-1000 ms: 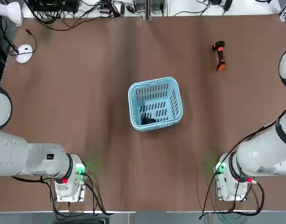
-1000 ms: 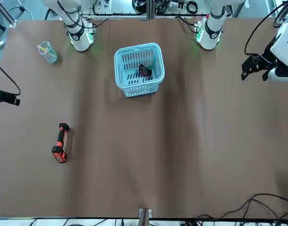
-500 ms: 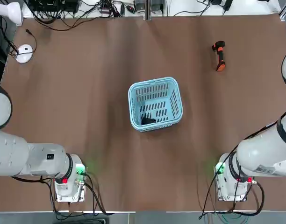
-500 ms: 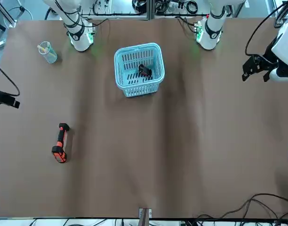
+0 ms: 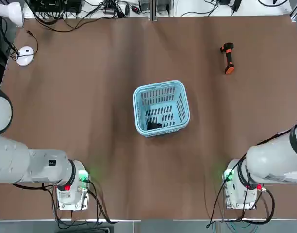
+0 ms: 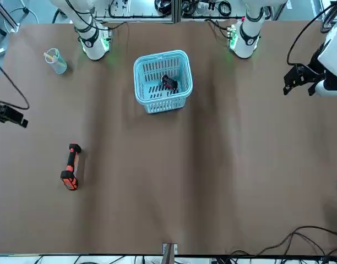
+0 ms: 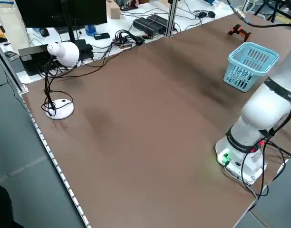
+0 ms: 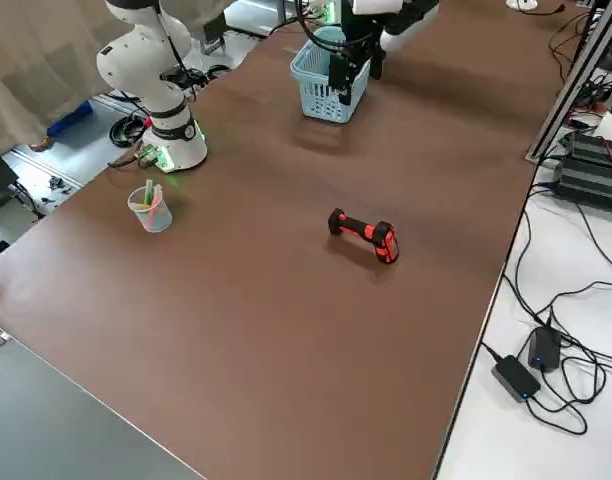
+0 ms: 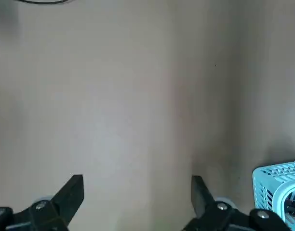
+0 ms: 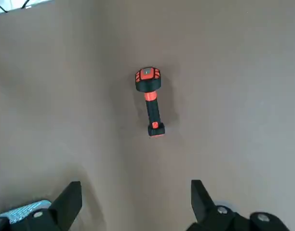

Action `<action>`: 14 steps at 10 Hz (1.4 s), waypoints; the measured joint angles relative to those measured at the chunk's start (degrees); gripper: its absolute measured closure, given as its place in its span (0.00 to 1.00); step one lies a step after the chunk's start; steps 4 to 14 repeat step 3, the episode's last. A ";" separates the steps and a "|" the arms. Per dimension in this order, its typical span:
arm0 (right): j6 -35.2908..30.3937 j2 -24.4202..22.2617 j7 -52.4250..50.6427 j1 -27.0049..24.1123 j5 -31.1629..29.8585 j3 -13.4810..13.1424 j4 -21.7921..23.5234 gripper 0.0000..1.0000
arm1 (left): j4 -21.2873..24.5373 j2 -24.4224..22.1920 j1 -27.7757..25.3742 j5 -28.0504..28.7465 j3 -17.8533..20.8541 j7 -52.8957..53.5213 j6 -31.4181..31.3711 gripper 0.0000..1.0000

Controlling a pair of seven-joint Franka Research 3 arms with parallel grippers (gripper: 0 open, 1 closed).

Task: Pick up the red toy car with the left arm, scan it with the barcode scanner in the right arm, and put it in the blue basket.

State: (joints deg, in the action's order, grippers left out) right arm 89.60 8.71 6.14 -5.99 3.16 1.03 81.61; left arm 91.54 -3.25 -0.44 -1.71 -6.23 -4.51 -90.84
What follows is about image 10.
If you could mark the orange black barcode scanner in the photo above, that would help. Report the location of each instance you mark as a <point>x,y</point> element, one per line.
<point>152,108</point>

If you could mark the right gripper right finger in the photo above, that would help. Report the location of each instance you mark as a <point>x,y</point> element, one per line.
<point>205,216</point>

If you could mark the light blue plastic basket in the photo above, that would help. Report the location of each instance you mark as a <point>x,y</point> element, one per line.
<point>22,209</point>

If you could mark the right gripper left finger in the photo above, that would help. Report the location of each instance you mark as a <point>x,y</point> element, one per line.
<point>65,207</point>

